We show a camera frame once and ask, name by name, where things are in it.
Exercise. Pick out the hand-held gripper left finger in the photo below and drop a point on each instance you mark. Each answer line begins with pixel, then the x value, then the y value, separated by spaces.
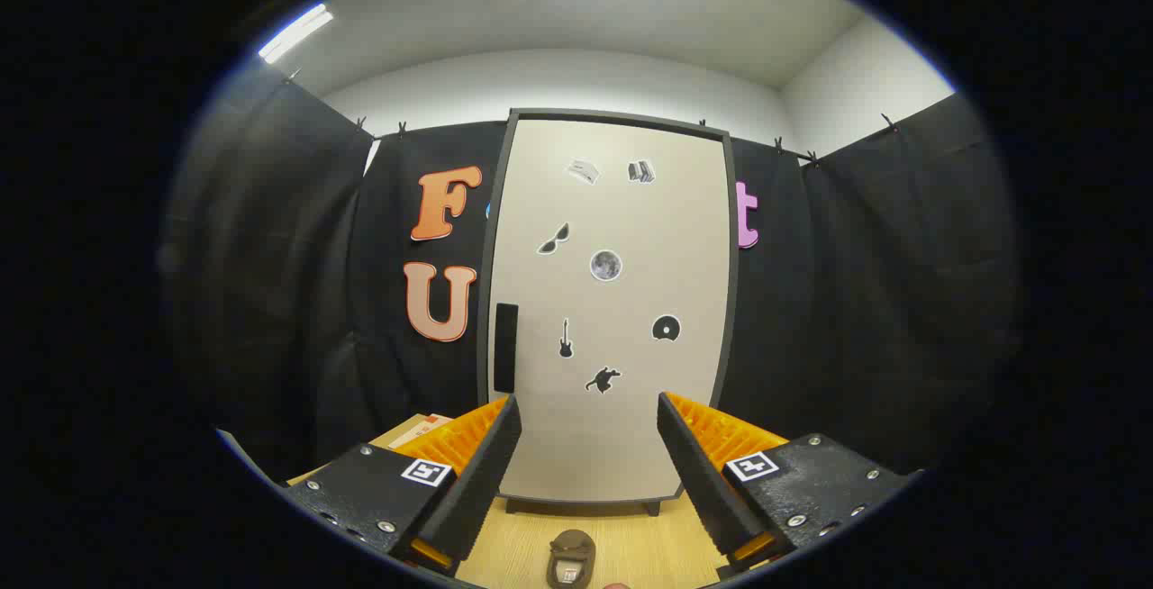
pixel 477 481

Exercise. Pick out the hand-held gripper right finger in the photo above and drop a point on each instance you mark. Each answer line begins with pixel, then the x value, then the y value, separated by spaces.
pixel 703 481

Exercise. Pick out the brown fuzzy shoe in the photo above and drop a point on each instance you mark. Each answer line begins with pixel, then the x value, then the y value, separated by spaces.
pixel 571 548

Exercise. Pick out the grey shoe cabinet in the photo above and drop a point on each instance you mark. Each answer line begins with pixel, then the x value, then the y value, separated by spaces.
pixel 621 113

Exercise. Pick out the beige cover book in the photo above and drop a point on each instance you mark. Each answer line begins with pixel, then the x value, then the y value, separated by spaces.
pixel 410 434

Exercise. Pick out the black backdrop cloth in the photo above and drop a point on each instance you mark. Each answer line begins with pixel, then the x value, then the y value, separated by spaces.
pixel 856 301

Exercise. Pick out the ceiling light strip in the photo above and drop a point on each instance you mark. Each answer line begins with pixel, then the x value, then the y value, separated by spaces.
pixel 295 32

